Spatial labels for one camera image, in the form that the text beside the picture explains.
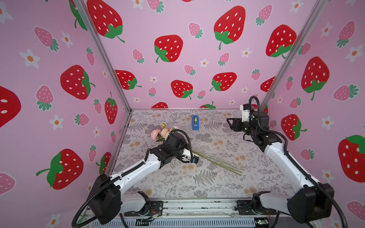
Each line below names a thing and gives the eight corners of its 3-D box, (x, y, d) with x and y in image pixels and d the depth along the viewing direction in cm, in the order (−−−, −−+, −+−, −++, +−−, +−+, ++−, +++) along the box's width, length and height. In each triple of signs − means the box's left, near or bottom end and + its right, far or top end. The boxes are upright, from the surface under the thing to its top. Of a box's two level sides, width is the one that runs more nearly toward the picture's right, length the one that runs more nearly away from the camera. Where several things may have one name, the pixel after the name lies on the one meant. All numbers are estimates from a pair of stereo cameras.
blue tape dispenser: (192, 130, 110) (192, 125, 106) (192, 120, 117) (192, 115, 113) (199, 130, 110) (199, 125, 106) (198, 120, 117) (199, 115, 113)
